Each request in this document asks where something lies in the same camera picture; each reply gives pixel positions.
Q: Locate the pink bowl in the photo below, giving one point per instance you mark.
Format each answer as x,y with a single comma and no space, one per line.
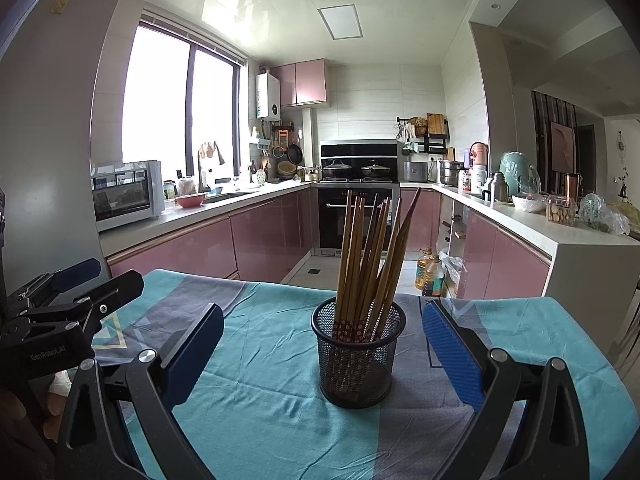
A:
190,201

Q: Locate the clear plastic food box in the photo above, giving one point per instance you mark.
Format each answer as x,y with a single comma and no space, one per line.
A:
560,211

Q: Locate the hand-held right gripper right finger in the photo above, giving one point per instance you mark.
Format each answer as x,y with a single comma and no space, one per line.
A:
450,357

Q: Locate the framed wall picture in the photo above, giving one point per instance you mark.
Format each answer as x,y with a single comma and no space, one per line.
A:
563,147

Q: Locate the copper tumbler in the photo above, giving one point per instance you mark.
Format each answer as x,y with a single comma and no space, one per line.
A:
572,185

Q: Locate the wooden cutting board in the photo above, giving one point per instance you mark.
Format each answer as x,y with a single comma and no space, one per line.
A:
435,124

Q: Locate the pink kettle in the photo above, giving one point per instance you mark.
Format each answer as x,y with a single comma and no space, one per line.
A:
480,155

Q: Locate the steel steamer pot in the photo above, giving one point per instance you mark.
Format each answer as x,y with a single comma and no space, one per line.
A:
451,173

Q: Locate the black range hood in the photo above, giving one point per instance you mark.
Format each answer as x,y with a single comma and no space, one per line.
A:
359,149

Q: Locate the yellow cooking oil bottle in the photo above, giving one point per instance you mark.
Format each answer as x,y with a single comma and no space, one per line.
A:
424,272
437,280

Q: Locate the grey refrigerator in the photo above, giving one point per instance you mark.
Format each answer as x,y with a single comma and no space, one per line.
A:
50,135

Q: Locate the round wall clock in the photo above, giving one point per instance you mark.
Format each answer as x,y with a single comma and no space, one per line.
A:
621,141

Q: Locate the teal grey patterned tablecloth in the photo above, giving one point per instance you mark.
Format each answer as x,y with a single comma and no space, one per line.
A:
270,320

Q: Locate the silver toaster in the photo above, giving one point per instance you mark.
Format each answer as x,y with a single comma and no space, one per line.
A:
416,171

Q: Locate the person's left hand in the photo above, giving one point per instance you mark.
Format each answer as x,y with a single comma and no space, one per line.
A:
55,405

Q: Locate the beige dishcloth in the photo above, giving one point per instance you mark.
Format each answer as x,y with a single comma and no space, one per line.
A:
214,152

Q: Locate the white kitchen countertop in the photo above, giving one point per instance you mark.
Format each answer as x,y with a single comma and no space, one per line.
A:
525,227

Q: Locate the pink wall cabinet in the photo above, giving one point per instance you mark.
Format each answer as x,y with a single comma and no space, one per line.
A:
300,82

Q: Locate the white microwave oven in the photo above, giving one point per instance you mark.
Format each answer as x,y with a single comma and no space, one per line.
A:
127,197

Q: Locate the hanging black frying pan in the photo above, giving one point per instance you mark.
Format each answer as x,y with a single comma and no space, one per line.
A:
295,153

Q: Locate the white water heater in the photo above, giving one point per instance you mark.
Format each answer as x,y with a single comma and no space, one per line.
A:
268,96

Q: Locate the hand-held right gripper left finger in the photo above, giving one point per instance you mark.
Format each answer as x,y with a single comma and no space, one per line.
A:
195,355

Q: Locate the steel thermos flask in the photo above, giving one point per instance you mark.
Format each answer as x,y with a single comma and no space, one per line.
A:
498,186

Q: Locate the bunch of wooden chopsticks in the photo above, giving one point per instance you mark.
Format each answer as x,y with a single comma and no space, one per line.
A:
350,260

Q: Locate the kitchen faucet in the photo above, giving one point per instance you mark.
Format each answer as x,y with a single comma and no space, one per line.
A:
201,175

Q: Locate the white canister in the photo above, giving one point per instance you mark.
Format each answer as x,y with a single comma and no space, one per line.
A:
479,179

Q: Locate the black wall rack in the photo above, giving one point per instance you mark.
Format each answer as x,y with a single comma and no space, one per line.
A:
429,146

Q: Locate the pink base cabinet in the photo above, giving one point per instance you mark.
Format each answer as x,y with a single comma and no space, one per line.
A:
426,220
515,260
200,245

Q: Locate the white plastic bag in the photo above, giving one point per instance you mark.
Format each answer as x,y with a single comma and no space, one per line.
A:
455,267

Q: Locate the patterned ceramic jar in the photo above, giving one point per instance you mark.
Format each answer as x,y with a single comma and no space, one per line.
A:
259,178

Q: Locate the mint green appliance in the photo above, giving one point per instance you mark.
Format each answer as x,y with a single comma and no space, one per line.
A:
516,167

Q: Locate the woven basket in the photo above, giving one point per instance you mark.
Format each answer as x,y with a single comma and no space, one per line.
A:
288,170

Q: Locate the ceiling light panel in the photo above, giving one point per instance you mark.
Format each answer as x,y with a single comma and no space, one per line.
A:
340,21

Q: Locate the black wok with lid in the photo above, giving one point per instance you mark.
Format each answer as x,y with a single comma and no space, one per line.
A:
338,170
376,170

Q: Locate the black mesh cup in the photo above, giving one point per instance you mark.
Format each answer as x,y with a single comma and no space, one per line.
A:
357,375

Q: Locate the plastic bag of greens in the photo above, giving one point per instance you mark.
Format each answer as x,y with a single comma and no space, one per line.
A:
597,212

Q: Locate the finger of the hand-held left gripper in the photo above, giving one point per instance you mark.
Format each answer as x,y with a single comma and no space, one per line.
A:
120,285
77,271

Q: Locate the kitchen window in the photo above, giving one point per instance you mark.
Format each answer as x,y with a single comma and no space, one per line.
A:
160,95

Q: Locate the white bowl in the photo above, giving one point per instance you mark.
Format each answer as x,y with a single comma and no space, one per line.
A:
529,204

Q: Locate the built-in black oven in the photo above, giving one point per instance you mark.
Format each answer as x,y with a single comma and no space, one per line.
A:
330,220

